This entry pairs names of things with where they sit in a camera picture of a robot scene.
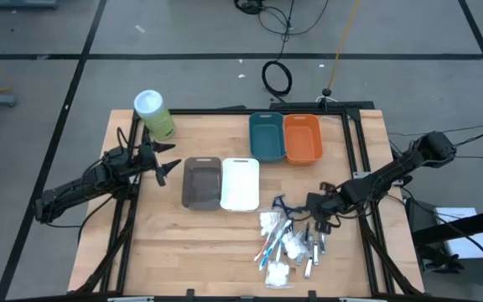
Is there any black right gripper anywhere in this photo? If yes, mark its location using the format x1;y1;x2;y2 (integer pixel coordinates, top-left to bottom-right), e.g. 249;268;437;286
306;189;346;235

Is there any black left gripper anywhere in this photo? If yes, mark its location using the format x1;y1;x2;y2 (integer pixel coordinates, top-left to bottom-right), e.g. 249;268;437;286
136;140;183;189

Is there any cotton balls clear bag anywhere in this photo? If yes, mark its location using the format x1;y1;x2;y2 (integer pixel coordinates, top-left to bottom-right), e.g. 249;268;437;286
257;211;283;236
281;230;308;260
263;259;292;289

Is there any blue toothbrush clear pack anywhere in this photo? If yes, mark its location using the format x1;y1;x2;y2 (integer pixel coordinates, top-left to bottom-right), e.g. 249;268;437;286
258;234;287;272
266;218;293;259

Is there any red toothbrush clear pack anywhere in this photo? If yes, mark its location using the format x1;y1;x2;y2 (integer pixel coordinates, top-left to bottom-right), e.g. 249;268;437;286
252;221;278;262

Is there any green wipes canister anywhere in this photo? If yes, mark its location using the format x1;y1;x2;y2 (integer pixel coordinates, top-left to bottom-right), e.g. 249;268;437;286
133;89;178;142

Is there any grey translucent plastic bin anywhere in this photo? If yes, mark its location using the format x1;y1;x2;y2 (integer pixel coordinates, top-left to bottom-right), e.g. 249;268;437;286
181;156;224;211

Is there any white plastic bin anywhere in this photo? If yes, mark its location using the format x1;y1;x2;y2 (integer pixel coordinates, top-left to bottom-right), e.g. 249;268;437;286
219;157;262;212

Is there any orange plastic bin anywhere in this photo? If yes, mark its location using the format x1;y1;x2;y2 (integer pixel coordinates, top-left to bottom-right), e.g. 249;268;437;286
282;113;325;166

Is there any teal plastic bin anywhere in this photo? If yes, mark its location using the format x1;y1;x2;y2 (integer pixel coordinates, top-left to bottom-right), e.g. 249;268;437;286
248;112;288;164

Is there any black stand beam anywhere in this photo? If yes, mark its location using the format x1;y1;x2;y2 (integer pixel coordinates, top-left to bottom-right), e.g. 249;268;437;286
411;205;483;247

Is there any white box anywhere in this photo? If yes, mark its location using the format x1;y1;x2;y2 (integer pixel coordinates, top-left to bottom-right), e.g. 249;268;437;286
433;206;483;260

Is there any black coiled floor cable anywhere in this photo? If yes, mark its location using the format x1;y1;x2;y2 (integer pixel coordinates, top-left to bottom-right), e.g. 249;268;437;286
260;0;296;102

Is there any black loose floor cable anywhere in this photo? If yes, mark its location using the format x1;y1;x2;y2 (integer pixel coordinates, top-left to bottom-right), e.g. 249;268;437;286
233;0;330;37

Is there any yellow hanging cord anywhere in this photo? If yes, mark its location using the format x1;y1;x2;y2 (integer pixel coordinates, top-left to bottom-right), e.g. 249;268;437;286
327;0;362;91

